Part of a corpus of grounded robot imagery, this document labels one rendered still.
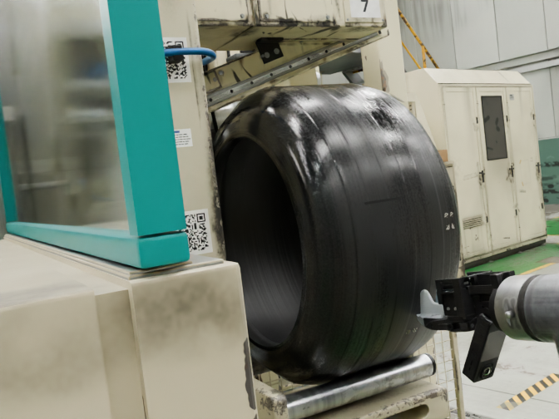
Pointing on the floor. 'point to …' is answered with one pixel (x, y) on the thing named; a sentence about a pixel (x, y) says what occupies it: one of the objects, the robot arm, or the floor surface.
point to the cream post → (181, 119)
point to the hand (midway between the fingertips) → (424, 319)
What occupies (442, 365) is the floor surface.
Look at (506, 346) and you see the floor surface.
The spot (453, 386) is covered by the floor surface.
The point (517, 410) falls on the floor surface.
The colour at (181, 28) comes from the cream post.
